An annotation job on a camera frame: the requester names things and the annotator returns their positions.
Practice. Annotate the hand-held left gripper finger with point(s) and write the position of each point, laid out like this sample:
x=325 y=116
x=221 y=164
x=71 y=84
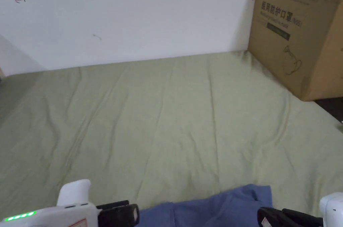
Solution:
x=114 y=204
x=120 y=217

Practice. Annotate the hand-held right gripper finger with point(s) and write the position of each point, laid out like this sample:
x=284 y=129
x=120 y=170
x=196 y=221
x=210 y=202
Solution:
x=270 y=217
x=305 y=220

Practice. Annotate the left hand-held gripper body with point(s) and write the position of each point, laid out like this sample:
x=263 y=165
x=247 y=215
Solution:
x=69 y=215

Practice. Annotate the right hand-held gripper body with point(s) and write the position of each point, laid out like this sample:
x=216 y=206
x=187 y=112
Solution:
x=333 y=211

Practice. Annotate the blue garment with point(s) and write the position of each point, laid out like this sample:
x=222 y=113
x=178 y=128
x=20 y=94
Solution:
x=214 y=211

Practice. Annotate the bed with pale green sheet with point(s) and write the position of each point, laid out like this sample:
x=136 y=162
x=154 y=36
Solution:
x=160 y=119

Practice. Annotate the brown cardboard carton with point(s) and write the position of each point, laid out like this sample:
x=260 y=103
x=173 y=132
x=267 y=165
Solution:
x=302 y=36

